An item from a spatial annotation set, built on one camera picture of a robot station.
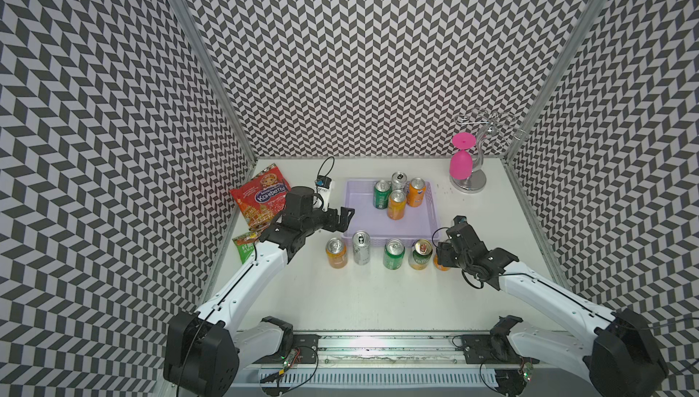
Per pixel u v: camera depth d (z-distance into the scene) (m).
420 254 0.82
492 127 0.88
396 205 0.94
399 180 0.95
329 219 0.71
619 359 0.39
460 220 0.75
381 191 0.97
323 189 0.70
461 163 0.96
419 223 0.99
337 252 0.81
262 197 1.02
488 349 0.68
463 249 0.63
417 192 0.96
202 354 0.38
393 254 0.82
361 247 0.79
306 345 0.72
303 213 0.61
